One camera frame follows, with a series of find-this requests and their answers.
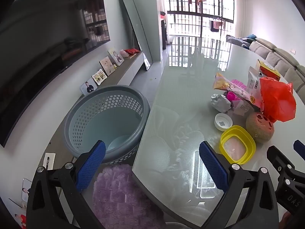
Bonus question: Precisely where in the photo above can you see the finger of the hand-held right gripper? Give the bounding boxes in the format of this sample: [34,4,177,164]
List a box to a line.
[266,145,298,189]
[294,140,305,160]

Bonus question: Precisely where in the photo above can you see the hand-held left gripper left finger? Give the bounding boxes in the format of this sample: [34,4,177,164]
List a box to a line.
[26,140,106,229]

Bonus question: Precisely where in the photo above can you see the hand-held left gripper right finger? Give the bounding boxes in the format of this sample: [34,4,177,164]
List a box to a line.
[199,141,279,229]

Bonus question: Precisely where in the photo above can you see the yellow square plastic lid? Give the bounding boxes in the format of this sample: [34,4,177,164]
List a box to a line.
[220,125,256,165]

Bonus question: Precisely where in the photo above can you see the round tan ball with holes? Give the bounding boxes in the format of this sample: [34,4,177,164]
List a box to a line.
[245,112,274,144]

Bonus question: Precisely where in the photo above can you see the white round lid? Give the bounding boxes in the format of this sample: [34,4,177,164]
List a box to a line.
[214,113,233,131]

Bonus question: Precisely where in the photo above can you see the red plastic bag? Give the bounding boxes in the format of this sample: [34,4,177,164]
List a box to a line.
[259,77,297,123]

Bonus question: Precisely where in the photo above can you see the grey perforated plastic basket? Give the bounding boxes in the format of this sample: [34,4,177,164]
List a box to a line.
[62,85,151,165]

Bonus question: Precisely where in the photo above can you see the white and blue pouch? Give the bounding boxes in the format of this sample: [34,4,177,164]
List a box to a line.
[246,66,262,96]

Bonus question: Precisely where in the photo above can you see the yellow and pink snack packet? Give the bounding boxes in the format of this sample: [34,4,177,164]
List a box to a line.
[213,73,265,111]

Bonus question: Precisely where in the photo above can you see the yellow medicine box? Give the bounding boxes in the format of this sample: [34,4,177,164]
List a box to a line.
[255,59,281,81]

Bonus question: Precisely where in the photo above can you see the person's right forearm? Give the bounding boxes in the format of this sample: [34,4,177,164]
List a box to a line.
[281,212,293,229]

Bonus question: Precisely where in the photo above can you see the pen on white paper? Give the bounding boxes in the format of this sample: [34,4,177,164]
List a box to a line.
[43,153,56,170]

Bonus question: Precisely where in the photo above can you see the purple fluffy rug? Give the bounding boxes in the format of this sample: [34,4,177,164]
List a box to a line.
[92,164,165,229]

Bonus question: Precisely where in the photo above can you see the white printed wrapper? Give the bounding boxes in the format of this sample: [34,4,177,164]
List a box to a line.
[235,100,254,116]

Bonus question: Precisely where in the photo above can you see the crumpled white paper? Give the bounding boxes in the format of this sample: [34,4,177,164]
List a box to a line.
[210,94,231,113]

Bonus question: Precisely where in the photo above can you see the pink plastic mesh basket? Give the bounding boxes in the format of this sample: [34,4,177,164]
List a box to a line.
[225,79,248,102]

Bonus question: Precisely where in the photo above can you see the grey sofa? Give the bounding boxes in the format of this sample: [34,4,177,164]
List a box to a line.
[248,38,305,105]

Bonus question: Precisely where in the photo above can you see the photo with red-clothed figure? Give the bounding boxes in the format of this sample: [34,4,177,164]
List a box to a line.
[14,213,27,229]

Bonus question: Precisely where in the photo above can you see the long low television cabinet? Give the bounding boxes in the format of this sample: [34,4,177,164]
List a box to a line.
[21,50,146,229]

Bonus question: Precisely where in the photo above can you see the checkered cloth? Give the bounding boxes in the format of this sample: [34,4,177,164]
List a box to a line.
[225,35,250,50]

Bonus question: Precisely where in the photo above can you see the clothes on drying rack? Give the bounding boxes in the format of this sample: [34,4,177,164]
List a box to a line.
[209,17,226,32]

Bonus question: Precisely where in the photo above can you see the dark narrow cabinet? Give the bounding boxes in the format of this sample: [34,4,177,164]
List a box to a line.
[160,11,168,50]

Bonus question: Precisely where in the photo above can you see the tall standing mirror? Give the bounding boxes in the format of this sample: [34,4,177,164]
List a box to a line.
[120,0,153,71]

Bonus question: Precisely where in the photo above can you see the black window grille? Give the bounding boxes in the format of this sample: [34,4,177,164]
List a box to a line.
[167,0,236,41]

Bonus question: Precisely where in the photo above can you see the rounded photo frame with portrait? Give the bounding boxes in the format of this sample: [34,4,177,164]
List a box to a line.
[22,178,32,202]

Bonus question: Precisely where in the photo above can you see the photo frame with dark-suited portrait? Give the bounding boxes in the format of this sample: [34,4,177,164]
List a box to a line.
[80,77,98,95]

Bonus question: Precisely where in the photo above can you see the scalloped white photo frame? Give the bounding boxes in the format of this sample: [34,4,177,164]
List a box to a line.
[92,69,107,85]

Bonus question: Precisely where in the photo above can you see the square photo frame with drawings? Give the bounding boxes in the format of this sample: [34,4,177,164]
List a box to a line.
[99,56,115,76]

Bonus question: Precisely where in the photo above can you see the photo frame with child picture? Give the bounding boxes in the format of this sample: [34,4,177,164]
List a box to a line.
[108,48,125,66]

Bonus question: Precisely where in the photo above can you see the wall-mounted black television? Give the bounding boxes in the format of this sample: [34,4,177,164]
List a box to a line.
[0,0,111,148]

